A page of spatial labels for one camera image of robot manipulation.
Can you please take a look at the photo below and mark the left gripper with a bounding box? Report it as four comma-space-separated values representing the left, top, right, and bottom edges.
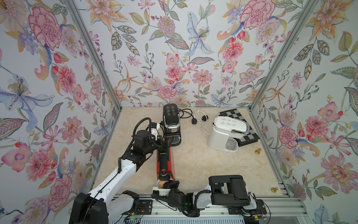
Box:
143, 135, 174, 155

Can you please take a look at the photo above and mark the red coffee machine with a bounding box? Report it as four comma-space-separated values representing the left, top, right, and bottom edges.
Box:
157, 148, 175, 181

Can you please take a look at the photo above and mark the black coffee machine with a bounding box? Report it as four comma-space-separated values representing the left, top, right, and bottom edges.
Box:
163, 104, 181, 147

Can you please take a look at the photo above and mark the white coffee machine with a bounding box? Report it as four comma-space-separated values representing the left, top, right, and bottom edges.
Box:
208, 116, 250, 154

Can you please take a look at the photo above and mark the blue striped cloth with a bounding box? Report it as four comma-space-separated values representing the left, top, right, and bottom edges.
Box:
157, 181, 170, 189

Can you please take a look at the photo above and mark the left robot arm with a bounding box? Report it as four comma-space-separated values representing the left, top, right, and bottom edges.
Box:
69, 117, 168, 224

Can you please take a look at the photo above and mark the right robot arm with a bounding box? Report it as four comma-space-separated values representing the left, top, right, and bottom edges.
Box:
151, 175, 267, 219

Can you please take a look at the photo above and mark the black white chessboard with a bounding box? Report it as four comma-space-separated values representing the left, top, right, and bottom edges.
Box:
219, 108, 261, 147

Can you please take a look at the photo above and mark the gold chess pawn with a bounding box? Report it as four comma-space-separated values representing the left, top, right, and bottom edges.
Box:
271, 187, 278, 193
255, 148, 261, 155

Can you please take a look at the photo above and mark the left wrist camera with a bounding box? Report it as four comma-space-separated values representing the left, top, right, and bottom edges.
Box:
149, 122, 161, 141

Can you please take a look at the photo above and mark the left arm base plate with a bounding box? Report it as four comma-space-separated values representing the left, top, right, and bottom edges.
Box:
123, 200, 153, 215

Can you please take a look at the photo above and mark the black power cable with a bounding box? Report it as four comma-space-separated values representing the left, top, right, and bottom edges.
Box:
178, 108, 198, 125

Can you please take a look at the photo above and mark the white power cable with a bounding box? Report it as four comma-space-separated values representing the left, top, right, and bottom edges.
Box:
194, 110, 210, 135

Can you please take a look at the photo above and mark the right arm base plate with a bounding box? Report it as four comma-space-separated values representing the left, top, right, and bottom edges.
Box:
228, 199, 267, 217

